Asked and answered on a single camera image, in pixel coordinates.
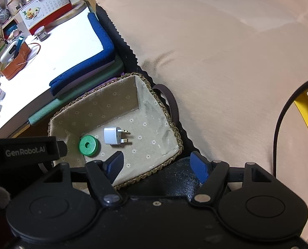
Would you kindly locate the white plug adapter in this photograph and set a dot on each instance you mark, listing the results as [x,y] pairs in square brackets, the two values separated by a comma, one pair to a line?
[112,136]

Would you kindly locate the orange leather box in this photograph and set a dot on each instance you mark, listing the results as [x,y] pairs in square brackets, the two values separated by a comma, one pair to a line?
[15,64]

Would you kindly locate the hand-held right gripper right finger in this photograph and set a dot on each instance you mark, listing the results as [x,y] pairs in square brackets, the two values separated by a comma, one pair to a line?
[199,167]

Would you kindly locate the blue and white vase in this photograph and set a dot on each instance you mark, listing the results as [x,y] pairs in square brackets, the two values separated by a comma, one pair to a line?
[3,15]

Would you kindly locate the green mat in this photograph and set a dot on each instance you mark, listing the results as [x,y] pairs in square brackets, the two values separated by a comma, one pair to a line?
[65,99]

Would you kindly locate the white handheld device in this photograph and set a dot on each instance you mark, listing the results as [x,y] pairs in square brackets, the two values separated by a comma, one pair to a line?
[10,51]

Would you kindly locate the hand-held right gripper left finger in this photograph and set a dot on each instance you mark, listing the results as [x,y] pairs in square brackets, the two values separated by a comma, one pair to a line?
[115,164]

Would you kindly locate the small tin can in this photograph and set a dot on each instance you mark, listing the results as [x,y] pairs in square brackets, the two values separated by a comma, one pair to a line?
[41,33]

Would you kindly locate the desk calendar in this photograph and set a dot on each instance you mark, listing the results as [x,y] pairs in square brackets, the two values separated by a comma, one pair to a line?
[50,5]

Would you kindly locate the beige blanket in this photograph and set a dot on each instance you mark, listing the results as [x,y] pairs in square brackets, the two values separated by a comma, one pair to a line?
[221,70]

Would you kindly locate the woven basket with floral lining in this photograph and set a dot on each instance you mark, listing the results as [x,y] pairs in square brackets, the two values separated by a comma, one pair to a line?
[133,114]

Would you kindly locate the blue cushion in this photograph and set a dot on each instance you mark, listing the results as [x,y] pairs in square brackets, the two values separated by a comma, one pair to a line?
[102,44]

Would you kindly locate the green round disc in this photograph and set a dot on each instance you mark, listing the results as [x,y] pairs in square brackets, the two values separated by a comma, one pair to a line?
[88,145]

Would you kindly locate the yellow toy box with sticker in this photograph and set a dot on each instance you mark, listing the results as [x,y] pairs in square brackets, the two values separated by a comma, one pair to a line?
[305,106]

